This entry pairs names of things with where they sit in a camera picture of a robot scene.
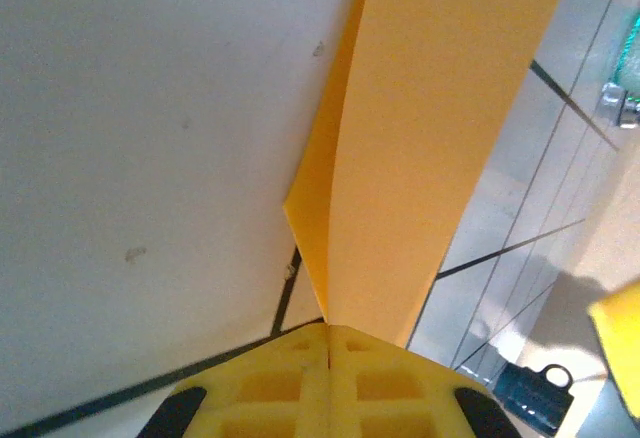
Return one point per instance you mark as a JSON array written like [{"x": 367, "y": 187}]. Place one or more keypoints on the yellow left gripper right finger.
[{"x": 390, "y": 388}]

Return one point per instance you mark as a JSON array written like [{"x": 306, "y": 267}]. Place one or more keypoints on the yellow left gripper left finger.
[{"x": 270, "y": 388}]

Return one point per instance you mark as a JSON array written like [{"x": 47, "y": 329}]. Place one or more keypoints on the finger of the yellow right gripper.
[{"x": 622, "y": 348}]

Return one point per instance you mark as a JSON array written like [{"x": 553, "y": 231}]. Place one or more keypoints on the orange paper sheet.
[{"x": 415, "y": 158}]

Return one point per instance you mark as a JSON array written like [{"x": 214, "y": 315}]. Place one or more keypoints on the dark blue mug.
[{"x": 530, "y": 400}]

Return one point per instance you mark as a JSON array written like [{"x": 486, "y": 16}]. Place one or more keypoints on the chrome glass rack stand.
[{"x": 620, "y": 105}]

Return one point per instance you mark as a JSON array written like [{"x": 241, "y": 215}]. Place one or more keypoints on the teal textured plastic cup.
[{"x": 631, "y": 53}]

